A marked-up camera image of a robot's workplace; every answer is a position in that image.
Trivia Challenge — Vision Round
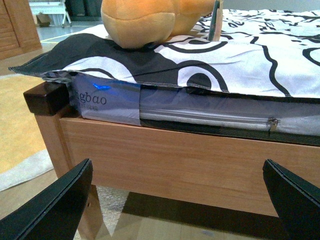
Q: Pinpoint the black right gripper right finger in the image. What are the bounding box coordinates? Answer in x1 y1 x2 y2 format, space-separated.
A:
262 159 320 240

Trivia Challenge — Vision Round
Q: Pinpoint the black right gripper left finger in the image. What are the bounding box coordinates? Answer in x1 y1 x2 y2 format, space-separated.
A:
0 158 93 240

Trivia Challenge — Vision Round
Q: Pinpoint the orange plush toy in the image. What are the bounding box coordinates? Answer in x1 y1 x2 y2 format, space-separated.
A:
100 0 216 49

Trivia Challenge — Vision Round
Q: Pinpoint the yellow and white rug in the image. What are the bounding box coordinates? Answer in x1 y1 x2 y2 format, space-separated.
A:
0 74 53 191

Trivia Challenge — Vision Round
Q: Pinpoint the plastic wrapped mattress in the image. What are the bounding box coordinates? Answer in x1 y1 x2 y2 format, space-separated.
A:
45 72 320 136

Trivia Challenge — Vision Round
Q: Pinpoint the black and white bedsheet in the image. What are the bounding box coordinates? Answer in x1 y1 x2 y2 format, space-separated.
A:
11 9 320 99

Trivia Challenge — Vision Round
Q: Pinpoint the wooden cabinet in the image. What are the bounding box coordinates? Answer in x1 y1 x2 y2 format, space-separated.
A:
0 0 42 60

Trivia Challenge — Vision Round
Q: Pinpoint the cardboard box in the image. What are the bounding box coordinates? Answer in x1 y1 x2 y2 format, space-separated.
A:
36 13 51 27

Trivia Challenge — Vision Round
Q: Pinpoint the white metal rack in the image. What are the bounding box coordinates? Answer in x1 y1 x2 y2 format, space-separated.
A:
29 0 104 29

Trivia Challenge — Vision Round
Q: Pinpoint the wooden bed frame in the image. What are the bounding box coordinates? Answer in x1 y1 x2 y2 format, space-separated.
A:
24 82 320 240

